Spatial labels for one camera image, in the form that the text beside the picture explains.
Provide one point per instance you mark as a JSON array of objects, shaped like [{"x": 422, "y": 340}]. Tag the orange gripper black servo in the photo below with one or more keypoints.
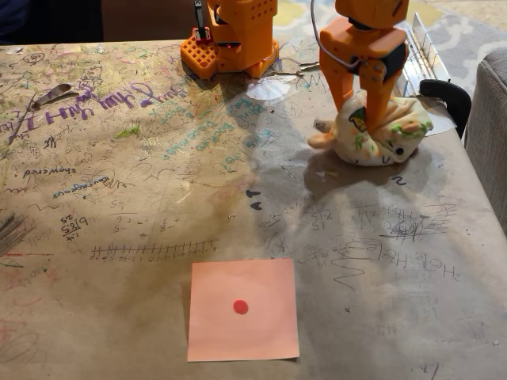
[{"x": 353, "y": 43}]

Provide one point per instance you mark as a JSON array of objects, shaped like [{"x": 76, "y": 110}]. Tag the patterned plush toy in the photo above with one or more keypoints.
[{"x": 356, "y": 146}]

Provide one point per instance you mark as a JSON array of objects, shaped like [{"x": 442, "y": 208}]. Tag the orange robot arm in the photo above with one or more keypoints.
[{"x": 241, "y": 35}]

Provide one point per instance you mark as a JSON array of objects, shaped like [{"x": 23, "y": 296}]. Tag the small red round object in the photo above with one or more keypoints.
[{"x": 240, "y": 306}]

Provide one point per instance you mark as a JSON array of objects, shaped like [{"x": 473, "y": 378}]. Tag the white paper scrap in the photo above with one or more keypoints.
[{"x": 441, "y": 122}]

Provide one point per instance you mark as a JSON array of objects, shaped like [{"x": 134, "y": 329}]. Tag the grey yellow patterned rug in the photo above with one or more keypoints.
[{"x": 455, "y": 23}]

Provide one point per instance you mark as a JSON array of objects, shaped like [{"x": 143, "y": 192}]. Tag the grey sofa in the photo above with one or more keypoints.
[{"x": 489, "y": 138}]

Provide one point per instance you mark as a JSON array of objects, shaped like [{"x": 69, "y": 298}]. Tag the black red table clamp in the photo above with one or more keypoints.
[{"x": 200, "y": 27}]

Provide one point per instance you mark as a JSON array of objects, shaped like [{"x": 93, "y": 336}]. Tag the scribbled brown paper table cover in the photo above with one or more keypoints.
[{"x": 119, "y": 198}]

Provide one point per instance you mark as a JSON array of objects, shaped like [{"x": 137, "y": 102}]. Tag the pink sticky note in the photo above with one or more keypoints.
[{"x": 241, "y": 328}]

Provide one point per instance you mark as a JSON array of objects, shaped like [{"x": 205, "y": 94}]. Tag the person in dark clothes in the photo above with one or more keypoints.
[{"x": 47, "y": 20}]

